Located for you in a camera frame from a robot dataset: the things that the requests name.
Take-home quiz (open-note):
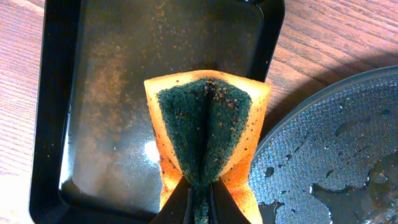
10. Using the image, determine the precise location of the black round tray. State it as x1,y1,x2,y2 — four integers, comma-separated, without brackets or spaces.
249,67,397,223

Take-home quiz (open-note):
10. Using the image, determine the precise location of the orange green sponge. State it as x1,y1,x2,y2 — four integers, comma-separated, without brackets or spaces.
144,70,271,223

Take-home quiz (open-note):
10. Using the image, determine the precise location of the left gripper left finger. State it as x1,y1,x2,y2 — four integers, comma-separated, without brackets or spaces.
150,177,190,224

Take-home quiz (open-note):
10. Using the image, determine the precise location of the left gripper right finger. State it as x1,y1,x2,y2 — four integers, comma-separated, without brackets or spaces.
210,179,250,224

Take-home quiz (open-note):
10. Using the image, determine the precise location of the black rectangular water tray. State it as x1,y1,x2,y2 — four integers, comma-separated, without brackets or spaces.
29,0,285,223

